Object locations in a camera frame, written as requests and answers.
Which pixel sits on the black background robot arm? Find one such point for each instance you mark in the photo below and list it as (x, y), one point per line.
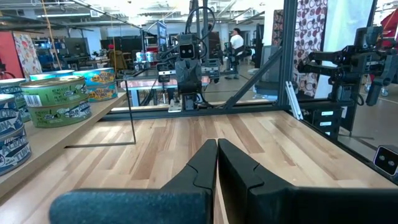
(357, 62)

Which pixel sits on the person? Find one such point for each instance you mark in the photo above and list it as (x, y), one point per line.
(237, 42)

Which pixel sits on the brown circle patterned curtain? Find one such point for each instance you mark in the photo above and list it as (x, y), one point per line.
(311, 37)

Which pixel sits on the wooden shelf black metal legs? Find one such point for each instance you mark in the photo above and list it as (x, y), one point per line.
(62, 137)

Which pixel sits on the teal yellowfin tuna can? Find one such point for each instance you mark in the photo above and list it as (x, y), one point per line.
(49, 74)
(104, 93)
(99, 77)

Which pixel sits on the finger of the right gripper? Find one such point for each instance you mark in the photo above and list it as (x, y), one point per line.
(183, 77)
(195, 77)

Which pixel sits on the black control box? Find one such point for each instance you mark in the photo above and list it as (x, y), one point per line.
(323, 119)

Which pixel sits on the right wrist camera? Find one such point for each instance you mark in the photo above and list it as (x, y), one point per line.
(187, 51)

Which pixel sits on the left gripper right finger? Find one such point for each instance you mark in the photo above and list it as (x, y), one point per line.
(295, 207)

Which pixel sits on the black table-level camera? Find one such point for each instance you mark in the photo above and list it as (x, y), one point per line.
(385, 160)

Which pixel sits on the blue albacore tuna can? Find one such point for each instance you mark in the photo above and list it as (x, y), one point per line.
(14, 152)
(9, 118)

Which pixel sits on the red partition panel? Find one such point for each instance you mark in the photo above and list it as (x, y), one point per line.
(7, 53)

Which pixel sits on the green tuna can gold lid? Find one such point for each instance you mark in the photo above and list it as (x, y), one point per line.
(56, 93)
(62, 115)

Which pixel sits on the white curtain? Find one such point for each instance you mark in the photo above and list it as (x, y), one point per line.
(345, 37)

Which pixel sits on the background work table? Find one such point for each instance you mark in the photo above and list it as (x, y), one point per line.
(146, 84)

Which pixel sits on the green tuna can silver lid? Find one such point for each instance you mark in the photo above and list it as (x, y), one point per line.
(24, 109)
(12, 87)

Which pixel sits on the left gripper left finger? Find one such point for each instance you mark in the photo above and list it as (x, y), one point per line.
(140, 207)

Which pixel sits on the silver metal bracket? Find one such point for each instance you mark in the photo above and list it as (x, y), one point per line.
(293, 99)

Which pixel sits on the floral patterned panel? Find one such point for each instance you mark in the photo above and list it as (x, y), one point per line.
(26, 54)

